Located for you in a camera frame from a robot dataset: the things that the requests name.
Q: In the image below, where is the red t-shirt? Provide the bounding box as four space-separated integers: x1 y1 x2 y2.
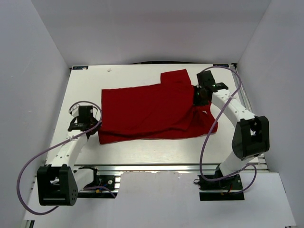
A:
98 69 215 144

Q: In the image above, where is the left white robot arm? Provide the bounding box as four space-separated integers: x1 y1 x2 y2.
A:
37 105 101 206

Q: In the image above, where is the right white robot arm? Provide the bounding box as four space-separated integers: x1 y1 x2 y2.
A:
194 68 270 190

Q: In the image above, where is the right blue table label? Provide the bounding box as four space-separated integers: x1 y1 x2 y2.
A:
213 64 230 68

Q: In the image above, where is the blue table label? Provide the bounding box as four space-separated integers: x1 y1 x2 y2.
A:
72 66 88 70
213 64 230 68

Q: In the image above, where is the left blue table label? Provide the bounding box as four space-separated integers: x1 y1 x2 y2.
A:
72 66 88 70

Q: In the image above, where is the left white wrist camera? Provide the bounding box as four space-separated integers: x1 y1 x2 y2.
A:
68 104 79 117

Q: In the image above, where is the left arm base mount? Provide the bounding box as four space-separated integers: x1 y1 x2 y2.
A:
73 167 120 199

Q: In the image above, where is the aluminium front rail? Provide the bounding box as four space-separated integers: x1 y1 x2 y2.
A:
44 163 270 172

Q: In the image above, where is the aluminium rail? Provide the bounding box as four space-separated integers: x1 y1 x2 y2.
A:
44 163 270 172
229 63 266 164

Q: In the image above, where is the aluminium right side rail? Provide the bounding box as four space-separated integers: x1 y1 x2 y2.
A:
229 63 266 164

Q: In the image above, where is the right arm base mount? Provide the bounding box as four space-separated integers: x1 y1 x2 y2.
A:
193 174 245 201

